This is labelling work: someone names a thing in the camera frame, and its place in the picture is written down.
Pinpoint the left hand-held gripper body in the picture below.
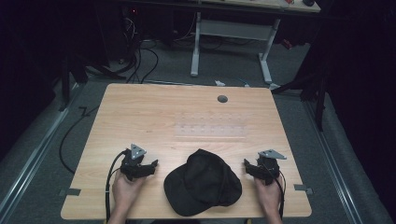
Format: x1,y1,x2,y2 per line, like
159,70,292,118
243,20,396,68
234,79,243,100
120,143,156,182

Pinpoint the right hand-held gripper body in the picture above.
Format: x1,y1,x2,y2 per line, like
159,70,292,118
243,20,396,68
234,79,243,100
247,148,288,187

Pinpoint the black baseball cap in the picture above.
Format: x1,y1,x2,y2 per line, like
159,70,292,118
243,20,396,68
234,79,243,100
163,148,243,217

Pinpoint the person's right hand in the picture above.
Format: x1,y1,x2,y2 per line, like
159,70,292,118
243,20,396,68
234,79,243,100
253,175,285,218

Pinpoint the person's left hand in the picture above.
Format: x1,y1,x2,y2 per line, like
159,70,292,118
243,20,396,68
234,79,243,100
111,170,148,217

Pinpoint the grey tape strip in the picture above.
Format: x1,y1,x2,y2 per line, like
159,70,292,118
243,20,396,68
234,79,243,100
59,188,82,197
293,184,314,196

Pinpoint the black metal stand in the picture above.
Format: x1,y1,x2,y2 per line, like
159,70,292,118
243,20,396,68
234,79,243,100
271,46,331,132
58,54,125,112

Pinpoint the grey desk with metal legs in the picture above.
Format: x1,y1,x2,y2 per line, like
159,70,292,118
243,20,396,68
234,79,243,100
190,0,321,85

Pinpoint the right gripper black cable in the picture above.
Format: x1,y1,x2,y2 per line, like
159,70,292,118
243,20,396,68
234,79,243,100
261,163,287,220

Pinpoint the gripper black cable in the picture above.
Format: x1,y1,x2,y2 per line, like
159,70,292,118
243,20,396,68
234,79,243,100
261,163,287,220
105,148,129,223

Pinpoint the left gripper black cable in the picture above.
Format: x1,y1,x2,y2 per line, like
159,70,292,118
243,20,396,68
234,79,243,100
105,148,129,223

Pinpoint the black floor cable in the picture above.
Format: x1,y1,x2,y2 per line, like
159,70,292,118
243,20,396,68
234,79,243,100
59,105,100,175

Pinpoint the bundle of black cables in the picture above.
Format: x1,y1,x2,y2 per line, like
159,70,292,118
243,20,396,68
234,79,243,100
120,15,160,84

